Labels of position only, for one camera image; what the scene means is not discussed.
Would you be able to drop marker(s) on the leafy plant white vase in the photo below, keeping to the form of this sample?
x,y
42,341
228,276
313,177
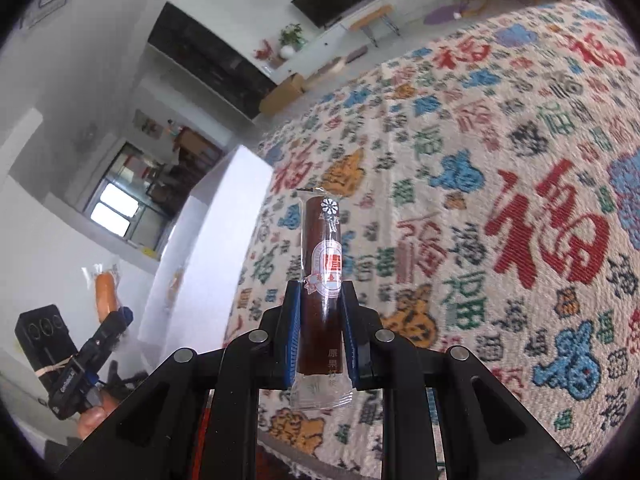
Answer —
x,y
291,40

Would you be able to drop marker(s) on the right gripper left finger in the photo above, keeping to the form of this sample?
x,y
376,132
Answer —
x,y
195,416

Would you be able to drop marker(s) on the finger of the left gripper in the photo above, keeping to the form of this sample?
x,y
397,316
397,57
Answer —
x,y
123,318

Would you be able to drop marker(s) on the red flower vase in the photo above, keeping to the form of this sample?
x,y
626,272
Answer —
x,y
264,52

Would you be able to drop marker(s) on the white storage box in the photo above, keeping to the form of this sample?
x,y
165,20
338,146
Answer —
x,y
191,297

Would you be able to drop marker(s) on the dark tall cabinet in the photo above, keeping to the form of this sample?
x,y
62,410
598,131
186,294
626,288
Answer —
x,y
207,57

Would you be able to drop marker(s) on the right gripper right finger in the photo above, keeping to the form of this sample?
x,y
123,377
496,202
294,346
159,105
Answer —
x,y
444,408

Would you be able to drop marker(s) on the small bread bun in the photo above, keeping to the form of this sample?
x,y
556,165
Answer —
x,y
103,280

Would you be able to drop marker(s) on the patterned woven tablecloth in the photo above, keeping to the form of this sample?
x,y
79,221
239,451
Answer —
x,y
489,184

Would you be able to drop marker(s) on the white tv cabinet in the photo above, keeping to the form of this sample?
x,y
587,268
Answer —
x,y
345,35

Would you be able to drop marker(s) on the brown hawthorn roll stick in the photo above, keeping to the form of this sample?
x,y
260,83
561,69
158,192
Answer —
x,y
321,382

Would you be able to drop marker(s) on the cardboard box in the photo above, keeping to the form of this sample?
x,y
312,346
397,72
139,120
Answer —
x,y
287,92

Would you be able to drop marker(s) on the small wooden bench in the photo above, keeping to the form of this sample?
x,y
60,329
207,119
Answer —
x,y
364,24

